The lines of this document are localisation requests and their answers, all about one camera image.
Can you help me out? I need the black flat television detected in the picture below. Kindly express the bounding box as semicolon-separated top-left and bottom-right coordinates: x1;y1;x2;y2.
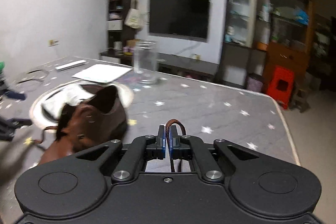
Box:
149;0;210;40

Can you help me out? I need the white canvas tote bag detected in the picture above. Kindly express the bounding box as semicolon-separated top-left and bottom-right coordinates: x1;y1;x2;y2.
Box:
124;0;143;30

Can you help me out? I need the white paper sheet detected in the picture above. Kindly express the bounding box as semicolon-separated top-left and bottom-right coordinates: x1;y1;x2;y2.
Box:
72;64;132;84

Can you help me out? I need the white remote control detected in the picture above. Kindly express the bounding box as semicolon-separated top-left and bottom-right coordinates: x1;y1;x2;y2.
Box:
55;60;87;72

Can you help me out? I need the dark cubby bookshelf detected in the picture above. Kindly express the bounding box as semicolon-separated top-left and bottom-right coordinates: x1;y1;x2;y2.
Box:
107;0;135;51

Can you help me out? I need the brown wooden cabinet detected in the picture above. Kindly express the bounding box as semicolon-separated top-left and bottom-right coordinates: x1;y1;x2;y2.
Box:
262;0;314;86

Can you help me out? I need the red plastic stool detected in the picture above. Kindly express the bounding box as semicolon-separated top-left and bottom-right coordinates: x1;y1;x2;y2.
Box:
266;65;295;109

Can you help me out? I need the round black induction cooktop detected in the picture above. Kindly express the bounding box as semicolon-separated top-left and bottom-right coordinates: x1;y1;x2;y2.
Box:
29;80;134;132

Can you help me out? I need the white folded towel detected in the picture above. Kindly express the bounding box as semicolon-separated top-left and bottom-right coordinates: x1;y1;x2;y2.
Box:
42;84;93;120

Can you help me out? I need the brown leather shoe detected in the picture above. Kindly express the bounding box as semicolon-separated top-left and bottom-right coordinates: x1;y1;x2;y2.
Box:
34;85;128;165

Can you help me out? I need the glass display cabinet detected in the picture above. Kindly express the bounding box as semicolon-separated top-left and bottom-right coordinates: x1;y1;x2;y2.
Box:
217;0;265;88

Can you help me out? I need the small wooden stool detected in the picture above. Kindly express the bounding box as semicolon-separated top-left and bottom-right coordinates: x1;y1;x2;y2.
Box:
289;81;310;113

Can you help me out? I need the purple patterned bin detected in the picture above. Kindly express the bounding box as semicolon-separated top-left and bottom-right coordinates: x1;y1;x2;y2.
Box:
247;75;263;93

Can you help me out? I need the clear glass mug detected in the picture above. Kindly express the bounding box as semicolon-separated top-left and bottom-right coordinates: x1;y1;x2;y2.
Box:
133;40;158;85

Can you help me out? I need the brown shoelace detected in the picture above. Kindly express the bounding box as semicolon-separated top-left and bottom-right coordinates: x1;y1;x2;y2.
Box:
38;119;186;172

